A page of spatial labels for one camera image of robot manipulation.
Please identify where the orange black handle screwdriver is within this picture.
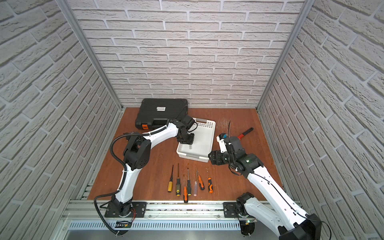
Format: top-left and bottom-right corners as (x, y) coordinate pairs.
(207, 169), (214, 194)

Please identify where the clear pink handle screwdriver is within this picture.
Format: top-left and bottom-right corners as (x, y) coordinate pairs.
(194, 171), (198, 197)

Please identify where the black corrugated cable hose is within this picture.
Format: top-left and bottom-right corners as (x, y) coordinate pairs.
(93, 131), (142, 236)

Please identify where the red pipe wrench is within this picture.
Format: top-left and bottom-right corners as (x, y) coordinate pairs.
(237, 128), (254, 140)

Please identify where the aluminium mounting rail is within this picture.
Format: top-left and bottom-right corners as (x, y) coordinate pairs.
(63, 200), (225, 220)

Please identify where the long orange handle screwdriver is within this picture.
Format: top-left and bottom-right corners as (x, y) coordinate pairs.
(183, 176), (188, 203)

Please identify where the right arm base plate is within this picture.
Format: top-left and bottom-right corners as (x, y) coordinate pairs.
(223, 202), (254, 219)

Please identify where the white perforated plastic bin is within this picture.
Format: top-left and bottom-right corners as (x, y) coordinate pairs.
(177, 118), (216, 163)

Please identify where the black green handle screwdriver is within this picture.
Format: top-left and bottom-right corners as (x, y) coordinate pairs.
(187, 168), (192, 196)

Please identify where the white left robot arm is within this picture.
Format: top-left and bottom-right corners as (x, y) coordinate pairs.
(109, 115), (196, 217)

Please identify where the black plastic tool case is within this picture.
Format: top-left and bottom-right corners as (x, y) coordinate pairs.
(135, 98), (188, 130)

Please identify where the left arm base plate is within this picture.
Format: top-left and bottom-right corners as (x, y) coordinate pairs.
(104, 202), (147, 218)

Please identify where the black yellow handle screwdriver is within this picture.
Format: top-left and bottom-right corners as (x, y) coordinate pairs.
(176, 164), (181, 196)

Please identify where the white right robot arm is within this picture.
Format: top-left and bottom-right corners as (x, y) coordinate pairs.
(209, 134), (322, 240)

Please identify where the orange grey handle screwdriver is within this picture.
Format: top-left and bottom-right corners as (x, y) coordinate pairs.
(195, 166), (205, 191)

